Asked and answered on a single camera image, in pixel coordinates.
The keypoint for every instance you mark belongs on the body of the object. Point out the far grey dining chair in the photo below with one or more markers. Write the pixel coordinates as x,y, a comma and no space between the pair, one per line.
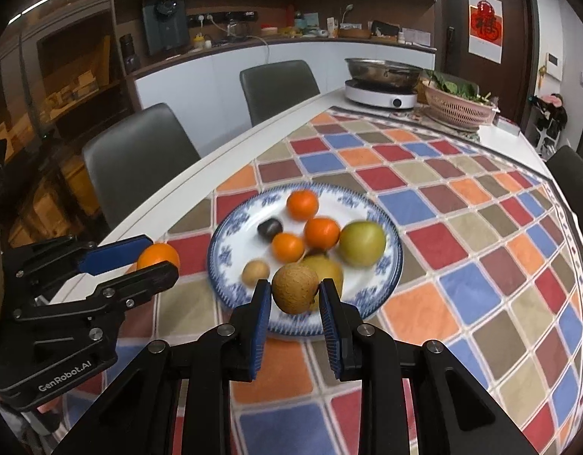
273,88

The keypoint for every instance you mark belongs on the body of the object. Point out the green apple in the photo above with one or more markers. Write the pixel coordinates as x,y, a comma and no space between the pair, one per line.
362,243

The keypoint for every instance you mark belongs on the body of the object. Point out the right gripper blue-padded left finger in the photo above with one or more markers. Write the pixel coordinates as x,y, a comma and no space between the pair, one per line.
232,351

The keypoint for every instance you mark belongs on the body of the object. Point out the small mandarin front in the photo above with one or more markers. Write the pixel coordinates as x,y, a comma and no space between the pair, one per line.
287,247

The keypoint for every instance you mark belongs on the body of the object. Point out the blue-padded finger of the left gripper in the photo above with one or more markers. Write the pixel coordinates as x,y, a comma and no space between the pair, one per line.
118,294
58,259

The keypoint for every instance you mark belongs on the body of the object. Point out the small white box on table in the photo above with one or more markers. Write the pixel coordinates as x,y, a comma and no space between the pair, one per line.
506,125

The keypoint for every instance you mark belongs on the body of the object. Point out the brown kiwi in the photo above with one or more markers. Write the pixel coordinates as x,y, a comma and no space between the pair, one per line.
294,287
254,271

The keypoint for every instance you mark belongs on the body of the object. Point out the small mandarin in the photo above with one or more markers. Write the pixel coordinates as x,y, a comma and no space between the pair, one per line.
287,247
302,205
158,253

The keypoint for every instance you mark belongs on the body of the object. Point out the large orange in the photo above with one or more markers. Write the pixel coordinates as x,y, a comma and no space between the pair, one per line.
321,233

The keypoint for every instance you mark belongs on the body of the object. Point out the pink basket with greens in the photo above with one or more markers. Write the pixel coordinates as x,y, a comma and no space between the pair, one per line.
456,103

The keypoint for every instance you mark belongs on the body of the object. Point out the grey dining chair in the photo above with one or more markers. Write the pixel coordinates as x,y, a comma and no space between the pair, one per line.
273,88
139,155

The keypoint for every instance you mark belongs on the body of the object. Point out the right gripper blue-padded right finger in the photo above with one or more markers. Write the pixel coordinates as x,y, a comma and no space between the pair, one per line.
358,350

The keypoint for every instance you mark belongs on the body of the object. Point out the near grey dining chair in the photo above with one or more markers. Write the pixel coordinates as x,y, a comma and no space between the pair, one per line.
139,155

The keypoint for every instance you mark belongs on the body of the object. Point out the black wall coffee machine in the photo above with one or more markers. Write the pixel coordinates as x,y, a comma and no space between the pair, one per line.
165,25

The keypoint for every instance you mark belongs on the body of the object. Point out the white induction cooker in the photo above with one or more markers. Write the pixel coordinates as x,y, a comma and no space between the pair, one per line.
380,97

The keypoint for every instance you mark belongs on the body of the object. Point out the yellow pear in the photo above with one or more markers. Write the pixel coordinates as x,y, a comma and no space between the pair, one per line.
326,268

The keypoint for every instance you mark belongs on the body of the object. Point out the steel wok pan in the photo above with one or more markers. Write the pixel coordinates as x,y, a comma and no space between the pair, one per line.
384,73

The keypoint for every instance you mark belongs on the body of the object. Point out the right side grey chair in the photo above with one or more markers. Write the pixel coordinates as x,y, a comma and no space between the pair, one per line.
566,167

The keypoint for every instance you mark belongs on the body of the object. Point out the dark brown door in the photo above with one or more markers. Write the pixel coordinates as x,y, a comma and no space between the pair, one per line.
512,82

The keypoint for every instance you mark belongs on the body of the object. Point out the red fu door poster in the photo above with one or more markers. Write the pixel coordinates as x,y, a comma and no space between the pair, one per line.
485,29

